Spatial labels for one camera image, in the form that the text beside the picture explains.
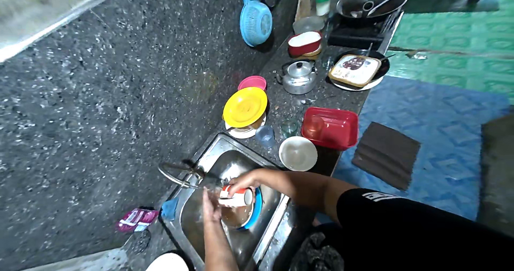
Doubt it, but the person's right hand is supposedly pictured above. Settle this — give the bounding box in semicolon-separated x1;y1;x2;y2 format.
227;168;262;204

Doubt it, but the blue patterned floor mat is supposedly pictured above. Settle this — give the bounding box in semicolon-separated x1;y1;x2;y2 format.
316;75;511;224

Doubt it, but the wooden chopping board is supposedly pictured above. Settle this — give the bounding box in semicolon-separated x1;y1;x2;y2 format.
295;0;312;22

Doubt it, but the yellow plate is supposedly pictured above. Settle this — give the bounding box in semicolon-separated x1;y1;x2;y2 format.
222;87;268;129

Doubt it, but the person's left hand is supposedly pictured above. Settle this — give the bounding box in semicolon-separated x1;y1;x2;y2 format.
202;187;222;223

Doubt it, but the white shallow plate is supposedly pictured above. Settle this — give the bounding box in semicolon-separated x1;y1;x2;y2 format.
331;76;384;92

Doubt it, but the red rectangular basin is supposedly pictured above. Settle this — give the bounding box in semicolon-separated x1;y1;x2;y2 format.
301;106;359;151

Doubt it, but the brown water-filled bowl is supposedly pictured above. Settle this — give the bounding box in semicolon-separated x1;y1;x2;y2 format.
220;201;255;229

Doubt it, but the silver kettle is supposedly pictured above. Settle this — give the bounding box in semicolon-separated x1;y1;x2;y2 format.
275;59;318;95

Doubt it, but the orange tinted glass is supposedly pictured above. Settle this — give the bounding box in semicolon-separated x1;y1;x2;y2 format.
302;115;325;141

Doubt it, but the dark brown floor cloth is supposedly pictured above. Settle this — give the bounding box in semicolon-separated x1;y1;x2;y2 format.
351;121;422;192

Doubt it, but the green patterned floor mat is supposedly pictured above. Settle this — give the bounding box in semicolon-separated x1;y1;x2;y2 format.
384;8;514;104

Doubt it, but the purple plastic packet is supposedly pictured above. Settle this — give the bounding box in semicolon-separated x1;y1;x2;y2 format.
116;208;160;233

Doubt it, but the pink plastic bowl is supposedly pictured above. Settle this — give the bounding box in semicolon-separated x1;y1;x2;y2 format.
238;76;267;92

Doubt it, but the black gas stove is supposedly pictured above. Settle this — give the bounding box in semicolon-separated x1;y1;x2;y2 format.
327;8;405;56

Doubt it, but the red white oval container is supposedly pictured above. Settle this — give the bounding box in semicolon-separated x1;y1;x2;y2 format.
288;31;323;58

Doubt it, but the jar with green lid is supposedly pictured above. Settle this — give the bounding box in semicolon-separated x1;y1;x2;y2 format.
316;0;333;17

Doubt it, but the person's body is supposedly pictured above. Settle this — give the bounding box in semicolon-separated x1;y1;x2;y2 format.
273;187;514;271

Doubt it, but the clear green drinking glass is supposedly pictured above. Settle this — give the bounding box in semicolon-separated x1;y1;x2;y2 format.
280;119;299;139

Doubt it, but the white deep bowl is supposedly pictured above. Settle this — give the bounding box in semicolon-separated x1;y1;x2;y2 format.
279;136;318;172

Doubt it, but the blue bowl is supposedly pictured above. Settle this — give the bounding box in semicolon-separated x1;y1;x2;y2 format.
238;187;263;230

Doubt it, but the blue sponge cloth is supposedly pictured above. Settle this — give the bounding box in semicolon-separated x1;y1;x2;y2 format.
161;197;179;222

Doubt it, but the metal faucet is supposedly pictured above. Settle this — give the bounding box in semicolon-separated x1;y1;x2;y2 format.
158;160;206;190

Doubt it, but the clear blue drinking glass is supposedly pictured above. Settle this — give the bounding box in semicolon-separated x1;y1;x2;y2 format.
255;125;276;149

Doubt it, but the large black wok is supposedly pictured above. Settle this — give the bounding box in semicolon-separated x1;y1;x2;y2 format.
336;0;409;21

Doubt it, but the white round bowl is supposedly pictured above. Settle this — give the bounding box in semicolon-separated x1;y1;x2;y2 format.
145;252;190;271

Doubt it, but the stainless steel sink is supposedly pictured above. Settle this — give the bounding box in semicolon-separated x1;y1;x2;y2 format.
159;132;291;271

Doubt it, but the blue plastic strainer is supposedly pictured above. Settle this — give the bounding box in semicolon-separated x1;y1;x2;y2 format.
239;0;273;48

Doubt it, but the clear round bowl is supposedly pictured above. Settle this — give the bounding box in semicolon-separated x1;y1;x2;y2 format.
292;16;326;35

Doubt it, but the person's right forearm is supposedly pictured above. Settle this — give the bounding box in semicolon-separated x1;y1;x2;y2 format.
257;168;359;226

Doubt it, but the person's left forearm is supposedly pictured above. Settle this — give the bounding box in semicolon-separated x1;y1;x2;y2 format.
203;220;240;271

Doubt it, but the red and white cup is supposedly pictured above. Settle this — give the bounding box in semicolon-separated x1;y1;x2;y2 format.
218;185;254;208

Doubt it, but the granite kitchen counter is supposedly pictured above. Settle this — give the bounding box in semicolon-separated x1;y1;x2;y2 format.
120;10;405;271

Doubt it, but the black frying pan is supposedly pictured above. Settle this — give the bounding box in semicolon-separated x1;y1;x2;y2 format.
334;49;396;83

